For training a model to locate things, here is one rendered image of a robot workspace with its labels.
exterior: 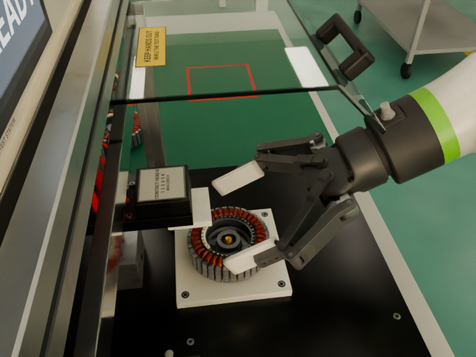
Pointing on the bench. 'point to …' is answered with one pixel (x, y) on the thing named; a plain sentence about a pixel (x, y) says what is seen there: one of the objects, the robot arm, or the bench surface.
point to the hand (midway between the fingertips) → (229, 221)
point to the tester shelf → (56, 186)
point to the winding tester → (33, 81)
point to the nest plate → (268, 290)
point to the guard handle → (330, 27)
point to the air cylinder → (131, 261)
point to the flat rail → (106, 243)
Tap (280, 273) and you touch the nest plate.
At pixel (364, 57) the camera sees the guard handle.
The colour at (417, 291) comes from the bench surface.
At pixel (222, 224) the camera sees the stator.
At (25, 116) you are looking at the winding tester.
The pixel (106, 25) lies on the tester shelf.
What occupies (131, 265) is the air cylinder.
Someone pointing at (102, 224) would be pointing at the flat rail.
